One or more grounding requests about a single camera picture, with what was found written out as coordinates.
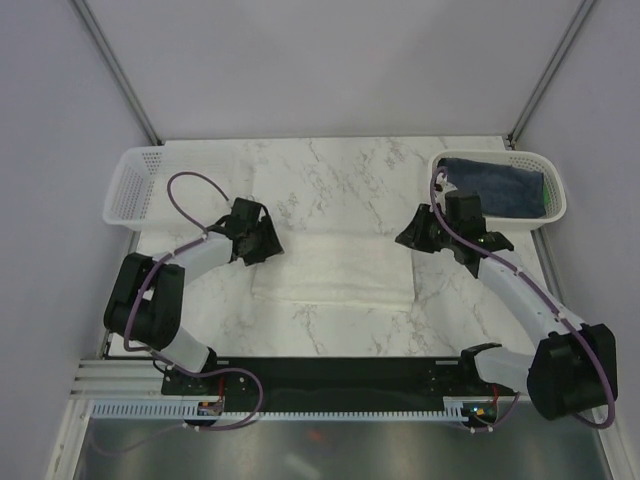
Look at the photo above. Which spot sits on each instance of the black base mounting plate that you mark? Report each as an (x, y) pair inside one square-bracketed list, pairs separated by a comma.
[(344, 383)]

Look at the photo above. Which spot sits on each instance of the dark blue towel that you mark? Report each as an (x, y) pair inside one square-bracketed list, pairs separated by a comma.
[(504, 191)]

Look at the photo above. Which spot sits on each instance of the aluminium extrusion rail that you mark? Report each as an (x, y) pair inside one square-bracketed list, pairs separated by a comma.
[(115, 380)]

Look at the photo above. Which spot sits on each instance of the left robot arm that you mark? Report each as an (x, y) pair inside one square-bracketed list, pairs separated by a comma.
[(145, 305)]

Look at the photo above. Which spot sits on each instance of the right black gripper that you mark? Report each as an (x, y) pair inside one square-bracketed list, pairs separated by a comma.
[(413, 234)]

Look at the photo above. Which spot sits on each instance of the right aluminium frame post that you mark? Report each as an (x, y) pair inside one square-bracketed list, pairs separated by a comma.
[(551, 68)]

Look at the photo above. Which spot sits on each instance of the left white plastic basket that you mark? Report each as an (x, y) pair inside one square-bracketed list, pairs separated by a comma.
[(137, 195)]

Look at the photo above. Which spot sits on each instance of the white plastic basket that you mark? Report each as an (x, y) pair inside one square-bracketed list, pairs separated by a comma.
[(524, 160), (137, 195)]

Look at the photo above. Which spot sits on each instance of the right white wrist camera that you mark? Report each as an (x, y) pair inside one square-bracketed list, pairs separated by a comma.
[(442, 187)]

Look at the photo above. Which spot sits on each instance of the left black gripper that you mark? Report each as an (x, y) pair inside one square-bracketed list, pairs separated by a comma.
[(270, 245)]

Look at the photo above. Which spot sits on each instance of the white towel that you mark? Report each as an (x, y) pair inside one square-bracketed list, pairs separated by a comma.
[(346, 270)]

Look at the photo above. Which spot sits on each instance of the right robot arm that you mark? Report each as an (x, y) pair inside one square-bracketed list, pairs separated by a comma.
[(551, 327)]

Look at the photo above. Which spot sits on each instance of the right white plastic basket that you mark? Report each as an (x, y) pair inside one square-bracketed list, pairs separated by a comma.
[(524, 160)]

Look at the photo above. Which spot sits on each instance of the white slotted cable duct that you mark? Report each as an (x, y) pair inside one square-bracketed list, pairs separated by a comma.
[(448, 410)]

